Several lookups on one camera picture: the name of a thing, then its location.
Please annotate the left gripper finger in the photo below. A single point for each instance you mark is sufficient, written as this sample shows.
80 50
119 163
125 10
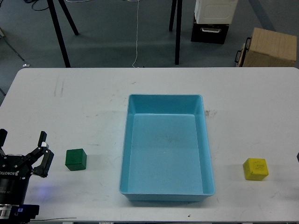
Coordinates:
43 151
3 135

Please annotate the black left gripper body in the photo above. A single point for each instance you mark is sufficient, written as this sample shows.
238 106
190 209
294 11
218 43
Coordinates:
14 178

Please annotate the green cube block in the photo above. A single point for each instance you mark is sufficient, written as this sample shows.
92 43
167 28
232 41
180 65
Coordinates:
76 159

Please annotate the yellow cube block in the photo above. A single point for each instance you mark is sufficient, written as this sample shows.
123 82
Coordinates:
255 169

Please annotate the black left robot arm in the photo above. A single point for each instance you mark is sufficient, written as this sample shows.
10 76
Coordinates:
19 214

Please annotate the blue plastic bin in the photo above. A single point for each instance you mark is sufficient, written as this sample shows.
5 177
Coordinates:
166 154

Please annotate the black left trestle legs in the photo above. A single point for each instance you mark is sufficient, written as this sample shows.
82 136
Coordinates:
57 28

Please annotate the black trestle legs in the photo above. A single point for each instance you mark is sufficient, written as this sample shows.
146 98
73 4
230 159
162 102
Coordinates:
57 28
176 10

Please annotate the white plastic crate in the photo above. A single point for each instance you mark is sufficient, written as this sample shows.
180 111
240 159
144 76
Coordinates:
215 11

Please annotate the black right trestle legs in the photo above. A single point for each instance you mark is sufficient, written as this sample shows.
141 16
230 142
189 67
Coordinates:
176 10

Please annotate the black box with handle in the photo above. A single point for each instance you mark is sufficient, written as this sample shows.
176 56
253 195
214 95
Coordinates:
209 33

